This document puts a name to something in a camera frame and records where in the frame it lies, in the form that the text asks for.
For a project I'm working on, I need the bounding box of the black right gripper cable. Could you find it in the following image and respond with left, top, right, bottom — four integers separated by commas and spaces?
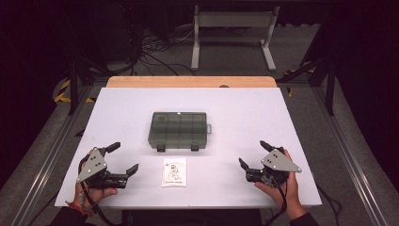
264, 178, 289, 226

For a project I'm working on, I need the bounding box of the black floor cable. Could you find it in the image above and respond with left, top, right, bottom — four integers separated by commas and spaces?
314, 183, 343, 219

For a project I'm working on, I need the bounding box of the aluminium floor rail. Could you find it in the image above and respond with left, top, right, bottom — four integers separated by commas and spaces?
10, 84, 97, 226
311, 84, 391, 226

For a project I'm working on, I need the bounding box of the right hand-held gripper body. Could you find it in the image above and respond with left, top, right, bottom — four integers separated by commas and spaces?
245, 146, 303, 188

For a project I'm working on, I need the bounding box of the white metal table frame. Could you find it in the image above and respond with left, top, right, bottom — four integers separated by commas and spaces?
190, 4, 281, 73

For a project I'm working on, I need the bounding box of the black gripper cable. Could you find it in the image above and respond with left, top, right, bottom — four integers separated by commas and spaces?
264, 178, 289, 226
78, 156, 114, 226

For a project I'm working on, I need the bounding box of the small clear parts bag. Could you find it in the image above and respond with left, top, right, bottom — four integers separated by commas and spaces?
161, 157, 188, 188

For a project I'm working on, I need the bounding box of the red bracelet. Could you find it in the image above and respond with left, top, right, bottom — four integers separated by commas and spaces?
65, 201, 94, 218

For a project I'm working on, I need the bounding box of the grey translucent plastic compartment box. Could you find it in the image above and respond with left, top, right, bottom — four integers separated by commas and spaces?
147, 111, 213, 153

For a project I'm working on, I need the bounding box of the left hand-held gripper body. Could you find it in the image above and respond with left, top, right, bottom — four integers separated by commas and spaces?
76, 146, 130, 189

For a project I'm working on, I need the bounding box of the bundle of black floor cables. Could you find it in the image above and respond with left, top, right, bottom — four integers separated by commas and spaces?
131, 27, 197, 77

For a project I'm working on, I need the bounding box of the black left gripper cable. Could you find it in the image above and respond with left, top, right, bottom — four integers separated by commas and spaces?
78, 156, 114, 226

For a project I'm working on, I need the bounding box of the person's left hand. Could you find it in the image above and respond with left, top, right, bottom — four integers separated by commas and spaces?
72, 150, 119, 211

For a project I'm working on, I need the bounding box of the person's right hand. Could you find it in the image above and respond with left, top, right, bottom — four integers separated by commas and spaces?
254, 150, 307, 221

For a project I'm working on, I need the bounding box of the black metal stand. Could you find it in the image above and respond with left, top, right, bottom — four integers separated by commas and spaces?
60, 6, 111, 116
277, 55, 339, 117

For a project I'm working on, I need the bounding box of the yellow black hazard tape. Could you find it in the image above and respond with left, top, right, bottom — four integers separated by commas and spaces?
282, 66, 316, 99
54, 78, 96, 105

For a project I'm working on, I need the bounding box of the wooden table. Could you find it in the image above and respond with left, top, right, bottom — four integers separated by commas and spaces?
105, 75, 278, 89

